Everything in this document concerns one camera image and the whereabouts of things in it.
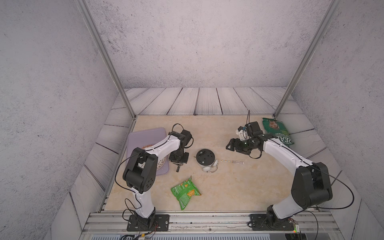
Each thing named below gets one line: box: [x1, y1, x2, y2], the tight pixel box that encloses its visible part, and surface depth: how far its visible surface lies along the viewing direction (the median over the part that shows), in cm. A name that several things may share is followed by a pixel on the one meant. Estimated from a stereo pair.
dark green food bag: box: [262, 117, 295, 147], surface depth 111 cm
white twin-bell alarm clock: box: [193, 148, 219, 173], surface depth 93 cm
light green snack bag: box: [170, 175, 202, 211], surface depth 80 cm
